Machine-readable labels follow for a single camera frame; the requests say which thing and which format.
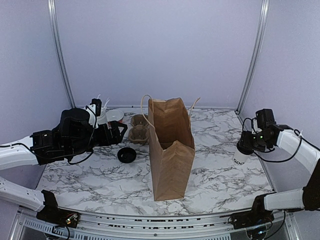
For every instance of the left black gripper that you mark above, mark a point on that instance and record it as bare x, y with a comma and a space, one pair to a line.
107, 140

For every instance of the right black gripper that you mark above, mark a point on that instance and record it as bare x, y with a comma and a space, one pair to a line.
245, 140

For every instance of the white paper coffee cup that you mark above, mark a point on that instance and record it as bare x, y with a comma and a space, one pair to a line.
240, 157

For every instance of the cardboard cup carrier tray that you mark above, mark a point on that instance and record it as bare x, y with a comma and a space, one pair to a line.
139, 133

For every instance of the brown paper bag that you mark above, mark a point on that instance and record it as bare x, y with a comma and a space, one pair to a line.
171, 147

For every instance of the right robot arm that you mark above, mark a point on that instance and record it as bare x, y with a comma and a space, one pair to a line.
275, 143

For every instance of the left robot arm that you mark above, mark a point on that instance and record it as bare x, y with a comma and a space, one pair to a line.
73, 140

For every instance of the orange white bowl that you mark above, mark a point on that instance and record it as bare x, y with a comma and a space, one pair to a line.
114, 115

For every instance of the white utensil holder cup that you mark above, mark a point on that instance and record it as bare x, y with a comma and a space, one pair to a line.
102, 119

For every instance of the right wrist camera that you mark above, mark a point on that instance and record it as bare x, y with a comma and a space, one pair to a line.
254, 126

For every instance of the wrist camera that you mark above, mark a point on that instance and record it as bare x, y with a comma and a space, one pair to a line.
96, 106
254, 126

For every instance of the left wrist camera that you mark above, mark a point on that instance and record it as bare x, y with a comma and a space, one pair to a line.
96, 106

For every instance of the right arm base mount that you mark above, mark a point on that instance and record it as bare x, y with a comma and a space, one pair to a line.
256, 216

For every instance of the aluminium front rail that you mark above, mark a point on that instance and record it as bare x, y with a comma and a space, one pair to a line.
100, 226

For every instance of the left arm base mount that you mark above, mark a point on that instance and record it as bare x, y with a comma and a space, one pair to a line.
53, 214

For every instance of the right aluminium frame post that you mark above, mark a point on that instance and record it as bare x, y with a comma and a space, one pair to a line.
255, 53

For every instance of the aluminium frame post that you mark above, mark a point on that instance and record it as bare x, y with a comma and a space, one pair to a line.
59, 51
255, 53

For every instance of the left aluminium frame post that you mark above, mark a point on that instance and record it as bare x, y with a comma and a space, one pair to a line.
59, 51

